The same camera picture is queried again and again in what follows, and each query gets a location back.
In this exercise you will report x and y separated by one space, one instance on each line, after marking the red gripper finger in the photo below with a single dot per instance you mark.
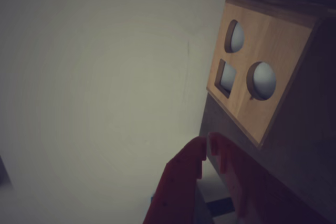
252 190
178 187

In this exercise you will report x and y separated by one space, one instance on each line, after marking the blue clamp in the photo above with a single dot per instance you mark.
220 207

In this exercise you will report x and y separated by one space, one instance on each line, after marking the wooden shape sorter box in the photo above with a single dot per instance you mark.
270 43

